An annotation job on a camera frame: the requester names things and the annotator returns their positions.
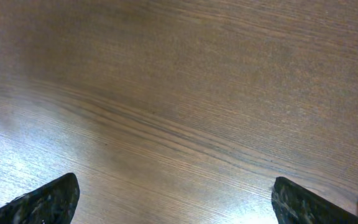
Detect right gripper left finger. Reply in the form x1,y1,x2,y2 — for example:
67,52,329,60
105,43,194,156
0,172,80,224

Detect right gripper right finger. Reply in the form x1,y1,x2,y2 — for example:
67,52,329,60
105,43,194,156
271,177,358,224

